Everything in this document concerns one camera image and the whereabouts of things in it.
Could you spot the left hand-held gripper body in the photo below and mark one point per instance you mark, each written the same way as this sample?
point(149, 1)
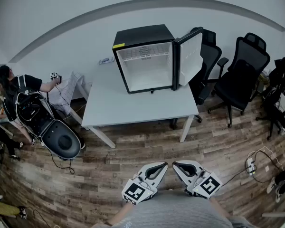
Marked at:
point(134, 191)

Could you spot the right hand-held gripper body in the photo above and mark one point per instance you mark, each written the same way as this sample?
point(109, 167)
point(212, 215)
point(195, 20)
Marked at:
point(209, 184)

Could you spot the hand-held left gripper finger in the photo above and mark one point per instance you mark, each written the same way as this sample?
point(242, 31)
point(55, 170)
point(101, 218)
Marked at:
point(142, 172)
point(158, 180)

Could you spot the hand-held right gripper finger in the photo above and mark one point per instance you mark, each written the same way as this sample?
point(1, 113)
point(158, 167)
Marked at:
point(197, 165)
point(182, 179)

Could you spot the white wire fridge shelf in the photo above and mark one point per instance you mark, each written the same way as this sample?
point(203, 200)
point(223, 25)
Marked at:
point(130, 55)

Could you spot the person's left forearm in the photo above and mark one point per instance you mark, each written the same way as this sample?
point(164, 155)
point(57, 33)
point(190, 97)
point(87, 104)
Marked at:
point(122, 214)

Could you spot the person's right forearm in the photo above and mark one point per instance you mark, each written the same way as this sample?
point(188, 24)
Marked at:
point(219, 206)

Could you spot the black mini fridge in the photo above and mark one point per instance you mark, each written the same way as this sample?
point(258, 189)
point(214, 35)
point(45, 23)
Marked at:
point(142, 33)

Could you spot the person's grey shirt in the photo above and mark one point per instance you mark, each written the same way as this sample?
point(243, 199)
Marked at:
point(175, 212)

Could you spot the white power strip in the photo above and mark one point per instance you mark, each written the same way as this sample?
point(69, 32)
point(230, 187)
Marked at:
point(250, 166)

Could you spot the small white table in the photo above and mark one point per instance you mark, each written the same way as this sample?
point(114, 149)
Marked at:
point(77, 116)

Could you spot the black mesh office chair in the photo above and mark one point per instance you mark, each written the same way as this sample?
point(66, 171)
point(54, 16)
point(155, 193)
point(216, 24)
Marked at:
point(242, 79)

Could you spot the white checked tablecloth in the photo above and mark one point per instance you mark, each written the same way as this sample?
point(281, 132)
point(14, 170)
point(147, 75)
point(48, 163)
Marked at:
point(66, 94)

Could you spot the white wet wipes packet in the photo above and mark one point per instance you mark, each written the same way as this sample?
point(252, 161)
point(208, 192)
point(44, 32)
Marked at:
point(106, 60)

